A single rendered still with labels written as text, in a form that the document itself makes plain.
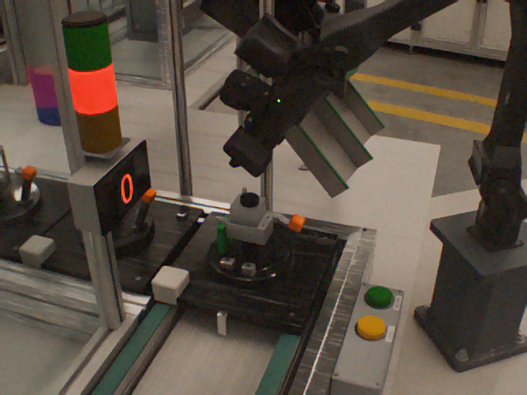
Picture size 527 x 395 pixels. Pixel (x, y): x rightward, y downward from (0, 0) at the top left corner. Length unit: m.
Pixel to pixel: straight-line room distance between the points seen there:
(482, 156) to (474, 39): 4.07
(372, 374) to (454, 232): 0.26
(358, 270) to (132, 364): 0.39
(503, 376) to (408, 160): 0.70
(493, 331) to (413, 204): 0.47
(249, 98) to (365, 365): 0.39
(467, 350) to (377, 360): 0.20
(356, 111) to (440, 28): 3.64
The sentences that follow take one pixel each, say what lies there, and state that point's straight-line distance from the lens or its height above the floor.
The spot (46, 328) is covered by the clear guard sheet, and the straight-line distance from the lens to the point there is 0.79.
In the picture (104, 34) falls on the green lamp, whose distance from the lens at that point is 0.69.
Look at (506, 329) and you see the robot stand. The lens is 1.02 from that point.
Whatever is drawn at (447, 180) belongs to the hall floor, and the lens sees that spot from 3.25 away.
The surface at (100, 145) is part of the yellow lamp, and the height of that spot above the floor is 1.27.
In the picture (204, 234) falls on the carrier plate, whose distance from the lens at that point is 1.07.
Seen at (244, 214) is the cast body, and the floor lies 1.08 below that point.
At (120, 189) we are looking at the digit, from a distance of 0.75.
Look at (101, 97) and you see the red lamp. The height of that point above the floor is 1.33.
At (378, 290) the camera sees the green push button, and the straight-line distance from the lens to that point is 0.96.
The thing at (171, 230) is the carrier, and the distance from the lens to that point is 1.09.
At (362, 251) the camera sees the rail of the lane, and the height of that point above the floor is 0.96.
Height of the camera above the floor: 1.59
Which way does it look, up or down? 32 degrees down
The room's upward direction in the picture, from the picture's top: straight up
